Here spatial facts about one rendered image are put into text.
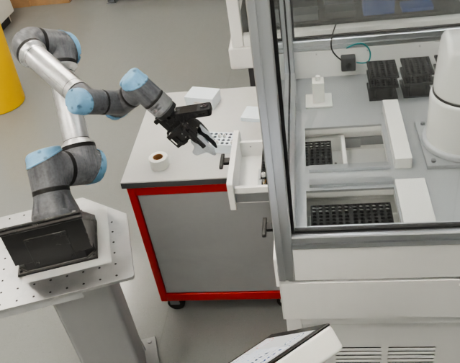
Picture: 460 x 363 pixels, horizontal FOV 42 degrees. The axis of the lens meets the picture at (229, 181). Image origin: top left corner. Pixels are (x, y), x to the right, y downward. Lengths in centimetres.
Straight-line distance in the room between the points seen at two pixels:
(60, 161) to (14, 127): 242
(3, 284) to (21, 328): 95
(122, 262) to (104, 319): 32
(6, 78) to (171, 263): 240
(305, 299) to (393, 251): 26
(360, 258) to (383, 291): 13
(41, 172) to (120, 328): 63
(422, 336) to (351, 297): 25
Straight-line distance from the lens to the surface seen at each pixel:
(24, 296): 190
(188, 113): 181
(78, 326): 215
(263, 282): 248
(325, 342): 106
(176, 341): 260
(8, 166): 396
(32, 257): 191
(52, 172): 191
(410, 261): 144
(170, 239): 235
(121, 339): 222
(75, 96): 175
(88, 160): 200
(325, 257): 141
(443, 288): 152
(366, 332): 164
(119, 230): 198
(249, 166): 200
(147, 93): 178
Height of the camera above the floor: 204
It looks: 38 degrees down
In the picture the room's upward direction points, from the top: 10 degrees counter-clockwise
